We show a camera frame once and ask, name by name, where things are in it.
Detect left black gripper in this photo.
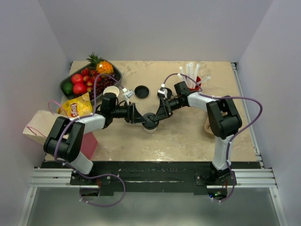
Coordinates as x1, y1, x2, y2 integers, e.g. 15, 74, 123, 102
111, 102, 146, 124

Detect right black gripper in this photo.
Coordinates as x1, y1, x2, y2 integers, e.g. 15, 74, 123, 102
153, 97, 182, 122

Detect black cup lid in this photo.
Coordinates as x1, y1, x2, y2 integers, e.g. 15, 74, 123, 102
143, 113, 159, 129
166, 88, 172, 98
134, 85, 150, 99

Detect white paper cup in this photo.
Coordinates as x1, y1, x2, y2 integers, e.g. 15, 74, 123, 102
103, 86, 120, 97
143, 127, 157, 134

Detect brown paper bag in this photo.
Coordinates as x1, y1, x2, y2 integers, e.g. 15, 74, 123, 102
23, 110, 98, 160

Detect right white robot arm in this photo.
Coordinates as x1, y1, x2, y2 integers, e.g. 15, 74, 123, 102
149, 82, 242, 185

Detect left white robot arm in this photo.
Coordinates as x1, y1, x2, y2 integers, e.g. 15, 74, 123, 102
43, 93, 146, 185

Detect red straw holder cup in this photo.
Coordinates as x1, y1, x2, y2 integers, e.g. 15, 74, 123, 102
189, 76, 201, 91

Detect white wrapped straws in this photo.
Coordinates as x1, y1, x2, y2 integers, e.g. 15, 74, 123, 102
178, 62, 211, 88

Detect cardboard cup carrier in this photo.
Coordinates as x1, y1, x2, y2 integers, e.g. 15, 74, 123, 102
204, 117, 214, 135

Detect purple grape bunch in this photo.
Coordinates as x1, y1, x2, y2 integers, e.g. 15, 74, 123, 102
89, 76, 118, 99

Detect yellow chips bag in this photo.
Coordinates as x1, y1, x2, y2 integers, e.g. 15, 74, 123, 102
57, 92, 93, 118

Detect red apple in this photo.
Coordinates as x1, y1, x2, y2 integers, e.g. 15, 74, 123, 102
72, 83, 87, 96
71, 73, 84, 85

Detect grey fruit tray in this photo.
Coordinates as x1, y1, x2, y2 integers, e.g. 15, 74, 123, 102
59, 63, 122, 102

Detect green lime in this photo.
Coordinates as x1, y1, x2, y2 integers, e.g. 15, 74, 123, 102
63, 82, 73, 96

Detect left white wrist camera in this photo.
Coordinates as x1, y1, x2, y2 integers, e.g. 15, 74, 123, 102
122, 88, 135, 104

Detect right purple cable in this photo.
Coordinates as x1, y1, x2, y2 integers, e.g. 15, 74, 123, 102
162, 73, 263, 202

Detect purple cable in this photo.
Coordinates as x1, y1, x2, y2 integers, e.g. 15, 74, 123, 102
54, 73, 127, 207
162, 73, 263, 202

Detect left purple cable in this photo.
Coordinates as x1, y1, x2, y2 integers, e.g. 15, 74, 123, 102
54, 73, 127, 207

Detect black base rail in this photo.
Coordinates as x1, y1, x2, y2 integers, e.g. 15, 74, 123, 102
41, 161, 261, 196

